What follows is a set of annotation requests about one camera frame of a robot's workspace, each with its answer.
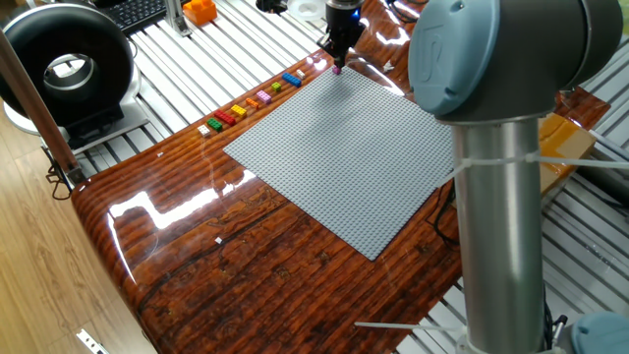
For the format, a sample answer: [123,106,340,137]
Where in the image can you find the brown slanted post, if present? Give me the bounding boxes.
[0,29,86,187]

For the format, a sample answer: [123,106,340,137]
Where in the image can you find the orange Duplo brick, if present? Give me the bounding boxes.
[182,0,218,27]

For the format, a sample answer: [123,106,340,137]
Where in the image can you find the long red Lego brick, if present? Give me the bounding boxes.
[213,108,238,128]

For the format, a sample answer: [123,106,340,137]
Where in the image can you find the grey Lego baseplate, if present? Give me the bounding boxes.
[222,65,456,262]

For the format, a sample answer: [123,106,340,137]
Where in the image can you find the black ring-shaped device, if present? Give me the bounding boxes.
[0,2,151,154]

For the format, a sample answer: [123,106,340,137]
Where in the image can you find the aluminium profile post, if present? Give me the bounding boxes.
[163,0,193,38]

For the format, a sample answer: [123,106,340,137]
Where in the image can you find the taped cardboard box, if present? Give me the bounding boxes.
[538,112,599,196]

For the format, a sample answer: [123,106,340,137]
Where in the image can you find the metal floor bracket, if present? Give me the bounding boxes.
[76,327,110,354]

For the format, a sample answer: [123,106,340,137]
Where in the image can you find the black round object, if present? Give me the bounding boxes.
[255,0,289,15]

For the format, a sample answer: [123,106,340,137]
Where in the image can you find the black computer keyboard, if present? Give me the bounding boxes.
[95,0,186,35]

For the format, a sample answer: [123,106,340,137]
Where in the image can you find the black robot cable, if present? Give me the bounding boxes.
[385,0,429,25]
[425,184,461,247]

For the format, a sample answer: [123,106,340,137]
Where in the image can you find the white tape roll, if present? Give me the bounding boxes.
[287,0,328,22]

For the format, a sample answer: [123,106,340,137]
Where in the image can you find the white zip tie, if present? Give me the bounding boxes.
[353,321,466,335]
[444,151,629,183]

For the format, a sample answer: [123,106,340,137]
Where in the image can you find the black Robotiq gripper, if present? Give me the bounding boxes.
[317,2,366,69]

